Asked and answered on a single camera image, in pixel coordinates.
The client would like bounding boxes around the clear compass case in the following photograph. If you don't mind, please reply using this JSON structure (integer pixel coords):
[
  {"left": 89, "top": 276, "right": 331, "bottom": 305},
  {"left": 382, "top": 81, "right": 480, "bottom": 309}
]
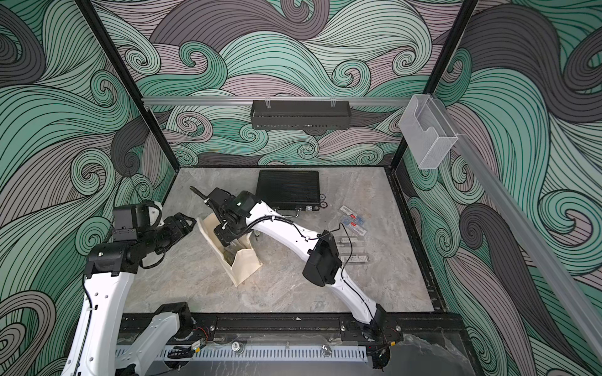
[
  {"left": 337, "top": 237, "right": 365, "bottom": 248},
  {"left": 340, "top": 254, "right": 370, "bottom": 264}
]

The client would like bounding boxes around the aluminium rail back wall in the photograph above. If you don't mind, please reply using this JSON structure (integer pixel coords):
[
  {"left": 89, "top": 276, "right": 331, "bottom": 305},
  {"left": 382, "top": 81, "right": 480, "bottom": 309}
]
[{"left": 142, "top": 96, "right": 411, "bottom": 107}]

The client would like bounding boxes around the black wall shelf tray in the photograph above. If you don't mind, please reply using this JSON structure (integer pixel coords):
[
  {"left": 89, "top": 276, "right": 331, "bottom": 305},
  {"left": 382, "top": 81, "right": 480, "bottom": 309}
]
[{"left": 250, "top": 101, "right": 352, "bottom": 130}]

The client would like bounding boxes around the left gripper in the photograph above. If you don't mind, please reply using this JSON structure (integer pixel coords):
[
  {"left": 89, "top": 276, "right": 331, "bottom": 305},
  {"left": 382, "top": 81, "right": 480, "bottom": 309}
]
[{"left": 138, "top": 212, "right": 195, "bottom": 255}]

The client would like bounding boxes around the aluminium rail wall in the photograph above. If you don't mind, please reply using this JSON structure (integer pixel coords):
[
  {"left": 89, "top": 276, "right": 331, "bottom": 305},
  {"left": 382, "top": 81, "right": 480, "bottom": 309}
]
[
  {"left": 433, "top": 97, "right": 601, "bottom": 359},
  {"left": 142, "top": 96, "right": 411, "bottom": 107}
]

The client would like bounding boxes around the cream canvas tote bag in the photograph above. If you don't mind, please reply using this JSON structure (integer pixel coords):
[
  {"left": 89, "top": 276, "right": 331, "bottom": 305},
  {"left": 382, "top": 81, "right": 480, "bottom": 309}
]
[{"left": 198, "top": 214, "right": 263, "bottom": 287}]

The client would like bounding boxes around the white slotted cable duct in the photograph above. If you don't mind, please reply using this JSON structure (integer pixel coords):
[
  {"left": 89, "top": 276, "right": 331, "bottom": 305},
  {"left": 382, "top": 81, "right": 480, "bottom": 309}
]
[{"left": 114, "top": 345, "right": 368, "bottom": 363}]

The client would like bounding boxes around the black metal briefcase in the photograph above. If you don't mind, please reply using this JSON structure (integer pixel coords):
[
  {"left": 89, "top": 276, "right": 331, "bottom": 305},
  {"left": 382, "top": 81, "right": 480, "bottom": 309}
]
[{"left": 256, "top": 169, "right": 321, "bottom": 212}]

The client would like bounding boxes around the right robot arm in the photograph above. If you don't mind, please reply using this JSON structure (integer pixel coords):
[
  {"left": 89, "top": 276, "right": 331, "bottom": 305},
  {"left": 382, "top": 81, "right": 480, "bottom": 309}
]
[{"left": 191, "top": 187, "right": 387, "bottom": 342}]

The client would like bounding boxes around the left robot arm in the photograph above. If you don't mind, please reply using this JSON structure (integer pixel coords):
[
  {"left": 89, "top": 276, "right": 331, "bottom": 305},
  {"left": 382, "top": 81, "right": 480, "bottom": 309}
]
[{"left": 62, "top": 205, "right": 196, "bottom": 375}]

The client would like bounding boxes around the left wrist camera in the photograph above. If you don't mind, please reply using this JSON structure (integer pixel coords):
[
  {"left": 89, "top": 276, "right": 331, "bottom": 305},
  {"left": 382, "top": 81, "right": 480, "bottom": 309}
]
[{"left": 112, "top": 201, "right": 162, "bottom": 241}]

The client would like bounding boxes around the aluminium rail right wall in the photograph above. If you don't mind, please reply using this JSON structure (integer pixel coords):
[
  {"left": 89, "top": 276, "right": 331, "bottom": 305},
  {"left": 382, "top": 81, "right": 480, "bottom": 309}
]
[{"left": 433, "top": 97, "right": 601, "bottom": 359}]

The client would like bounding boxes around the clear acrylic wall holder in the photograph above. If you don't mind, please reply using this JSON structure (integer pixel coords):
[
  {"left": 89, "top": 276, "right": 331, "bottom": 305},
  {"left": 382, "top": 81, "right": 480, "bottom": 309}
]
[{"left": 399, "top": 94, "right": 458, "bottom": 170}]

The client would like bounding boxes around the red label refill case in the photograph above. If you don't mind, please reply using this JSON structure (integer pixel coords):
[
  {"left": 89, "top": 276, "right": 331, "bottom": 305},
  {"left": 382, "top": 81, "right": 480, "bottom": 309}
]
[{"left": 340, "top": 205, "right": 368, "bottom": 237}]

